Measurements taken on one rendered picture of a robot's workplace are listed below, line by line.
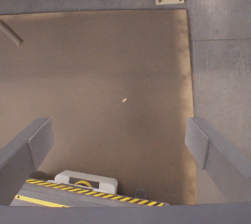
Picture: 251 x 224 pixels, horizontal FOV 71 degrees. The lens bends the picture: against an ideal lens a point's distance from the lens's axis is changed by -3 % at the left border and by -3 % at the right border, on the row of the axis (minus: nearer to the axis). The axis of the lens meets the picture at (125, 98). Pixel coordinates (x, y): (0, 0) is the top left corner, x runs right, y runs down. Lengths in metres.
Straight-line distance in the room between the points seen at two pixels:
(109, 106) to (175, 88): 0.34
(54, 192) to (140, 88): 0.57
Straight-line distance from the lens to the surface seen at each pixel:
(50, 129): 0.17
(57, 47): 1.08
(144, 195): 0.83
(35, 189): 0.71
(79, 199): 0.65
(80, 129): 0.95
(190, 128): 0.16
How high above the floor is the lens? 0.90
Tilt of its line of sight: 80 degrees down
